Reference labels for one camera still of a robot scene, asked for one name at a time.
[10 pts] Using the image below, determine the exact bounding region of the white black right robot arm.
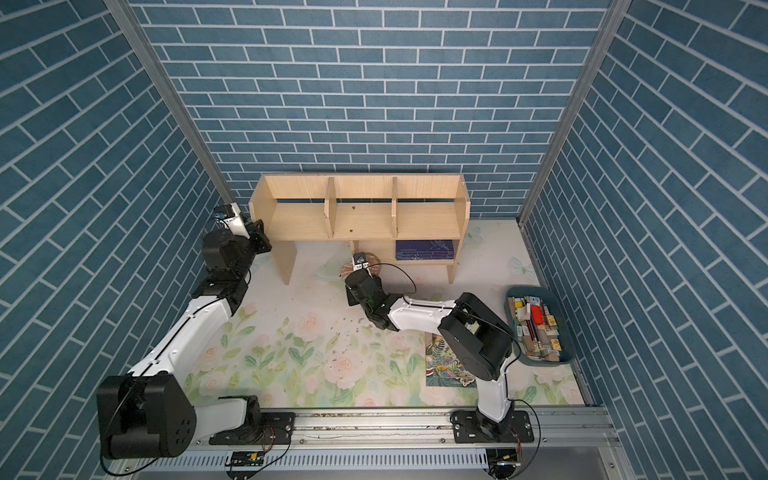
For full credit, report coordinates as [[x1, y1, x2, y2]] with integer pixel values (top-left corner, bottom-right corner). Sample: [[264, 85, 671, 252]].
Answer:
[[345, 269, 521, 442]]

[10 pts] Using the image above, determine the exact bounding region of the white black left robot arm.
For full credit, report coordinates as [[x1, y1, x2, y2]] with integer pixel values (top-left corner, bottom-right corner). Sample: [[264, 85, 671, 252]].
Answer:
[[96, 215, 271, 460]]

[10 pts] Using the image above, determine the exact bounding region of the light wooden bookshelf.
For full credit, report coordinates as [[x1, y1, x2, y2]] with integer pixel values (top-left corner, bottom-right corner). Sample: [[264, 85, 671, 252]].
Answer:
[[249, 174, 471, 284]]

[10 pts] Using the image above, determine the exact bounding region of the floral table mat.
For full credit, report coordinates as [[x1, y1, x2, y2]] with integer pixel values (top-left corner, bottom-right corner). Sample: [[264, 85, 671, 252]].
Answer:
[[184, 220, 537, 409]]

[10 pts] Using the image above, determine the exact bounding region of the dark blue book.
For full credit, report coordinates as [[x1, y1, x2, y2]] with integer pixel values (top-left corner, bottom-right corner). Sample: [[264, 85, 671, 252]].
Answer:
[[395, 240, 455, 261]]

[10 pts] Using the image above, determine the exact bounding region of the small green circuit board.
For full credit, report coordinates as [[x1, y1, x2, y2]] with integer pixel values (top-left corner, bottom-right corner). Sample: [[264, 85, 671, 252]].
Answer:
[[225, 451, 265, 471]]

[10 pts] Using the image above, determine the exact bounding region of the colourful children's picture book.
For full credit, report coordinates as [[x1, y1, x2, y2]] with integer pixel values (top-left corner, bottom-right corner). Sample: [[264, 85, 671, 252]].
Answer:
[[425, 333, 476, 388]]

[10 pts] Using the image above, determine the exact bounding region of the teal plastic storage bin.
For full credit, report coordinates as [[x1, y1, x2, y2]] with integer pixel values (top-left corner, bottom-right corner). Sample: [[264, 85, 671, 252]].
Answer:
[[504, 285, 574, 367]]

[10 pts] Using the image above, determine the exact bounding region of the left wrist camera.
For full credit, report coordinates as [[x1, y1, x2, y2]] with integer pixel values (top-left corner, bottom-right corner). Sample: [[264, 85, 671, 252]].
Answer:
[[213, 203, 250, 239]]

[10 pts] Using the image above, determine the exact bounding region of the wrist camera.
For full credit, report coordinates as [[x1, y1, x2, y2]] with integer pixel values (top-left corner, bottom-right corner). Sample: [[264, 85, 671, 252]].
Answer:
[[352, 252, 370, 271], [213, 203, 250, 239]]

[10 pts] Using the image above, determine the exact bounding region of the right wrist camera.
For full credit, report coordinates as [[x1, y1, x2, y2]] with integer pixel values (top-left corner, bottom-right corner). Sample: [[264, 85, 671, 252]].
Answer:
[[352, 252, 370, 271]]

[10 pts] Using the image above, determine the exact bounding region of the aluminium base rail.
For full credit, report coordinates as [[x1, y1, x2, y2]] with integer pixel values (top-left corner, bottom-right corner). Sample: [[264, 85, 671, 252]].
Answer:
[[107, 400, 634, 479]]

